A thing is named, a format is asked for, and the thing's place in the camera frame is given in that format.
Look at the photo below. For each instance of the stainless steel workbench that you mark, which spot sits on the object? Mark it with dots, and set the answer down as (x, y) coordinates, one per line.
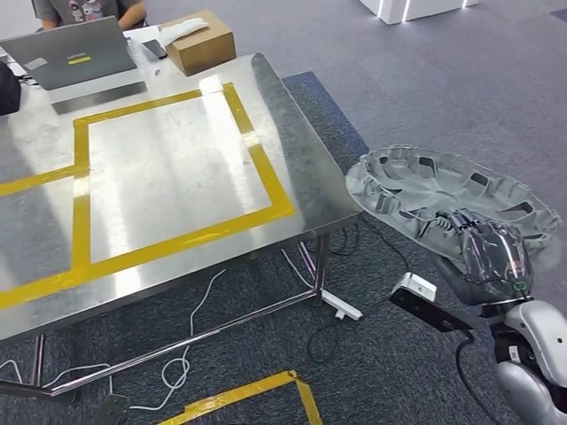
(177, 164)

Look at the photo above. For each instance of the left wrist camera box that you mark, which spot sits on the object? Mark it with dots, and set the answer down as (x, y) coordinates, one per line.
(111, 410)

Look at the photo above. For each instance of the brown cardboard box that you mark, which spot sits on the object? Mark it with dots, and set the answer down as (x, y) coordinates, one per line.
(208, 53)

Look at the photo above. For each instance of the person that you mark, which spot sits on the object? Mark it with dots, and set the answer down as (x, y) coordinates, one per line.
(88, 10)

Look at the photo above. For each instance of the grey laptop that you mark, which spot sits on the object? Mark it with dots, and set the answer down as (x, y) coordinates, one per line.
(71, 56)

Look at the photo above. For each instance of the grey plastic wheel cover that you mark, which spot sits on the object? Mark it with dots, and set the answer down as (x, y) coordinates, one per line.
(425, 190)

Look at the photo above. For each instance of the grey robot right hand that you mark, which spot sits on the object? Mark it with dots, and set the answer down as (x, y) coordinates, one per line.
(496, 264)

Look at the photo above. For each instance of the white power strip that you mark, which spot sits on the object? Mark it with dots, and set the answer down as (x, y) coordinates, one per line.
(341, 305)

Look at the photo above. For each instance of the black carry bag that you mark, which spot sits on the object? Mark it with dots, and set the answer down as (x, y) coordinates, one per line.
(9, 88)

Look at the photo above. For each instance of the dark smartphone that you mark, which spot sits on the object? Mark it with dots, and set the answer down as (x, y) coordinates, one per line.
(155, 48)

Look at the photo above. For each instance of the white cloth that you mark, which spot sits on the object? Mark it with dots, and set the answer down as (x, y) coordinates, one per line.
(181, 30)

